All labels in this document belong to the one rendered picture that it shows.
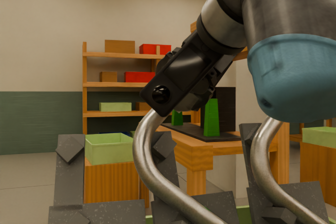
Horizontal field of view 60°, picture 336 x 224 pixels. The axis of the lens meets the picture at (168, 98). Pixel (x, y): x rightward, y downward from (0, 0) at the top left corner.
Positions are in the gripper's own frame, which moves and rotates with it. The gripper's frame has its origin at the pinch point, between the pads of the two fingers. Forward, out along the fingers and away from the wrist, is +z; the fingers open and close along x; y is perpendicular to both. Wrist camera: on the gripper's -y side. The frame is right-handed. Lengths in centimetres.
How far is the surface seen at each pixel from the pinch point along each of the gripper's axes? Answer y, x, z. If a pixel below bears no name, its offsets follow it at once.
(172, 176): -8.6, -8.9, 3.3
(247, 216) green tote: 0.2, -28.7, 15.1
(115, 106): 205, 100, 491
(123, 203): -16.9, -5.5, 5.4
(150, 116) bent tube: -5.0, 0.6, -1.2
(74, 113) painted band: 156, 161, 550
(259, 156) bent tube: 1.6, -17.7, -3.3
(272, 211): -3.2, -25.1, -0.5
